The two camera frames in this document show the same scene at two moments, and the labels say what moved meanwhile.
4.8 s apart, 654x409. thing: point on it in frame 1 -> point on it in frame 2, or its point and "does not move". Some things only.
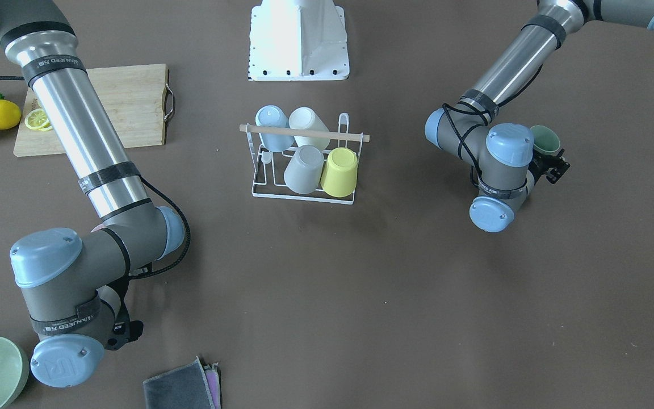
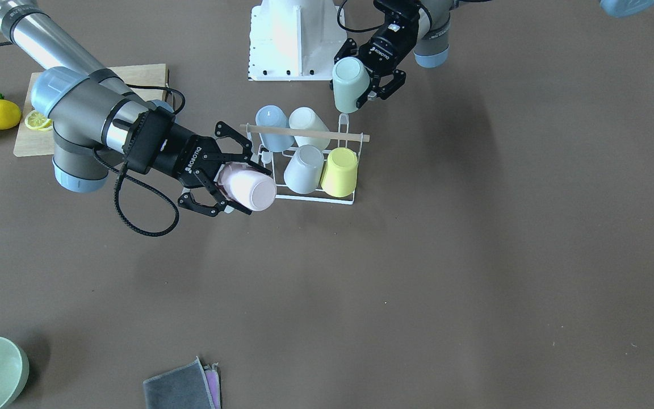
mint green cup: x=545 y=141 -> x=351 y=81
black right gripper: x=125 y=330 -> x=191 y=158
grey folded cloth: x=191 y=385 does not move
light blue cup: x=272 y=116 does not move
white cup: x=304 y=117 does not move
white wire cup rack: x=303 y=165 does not move
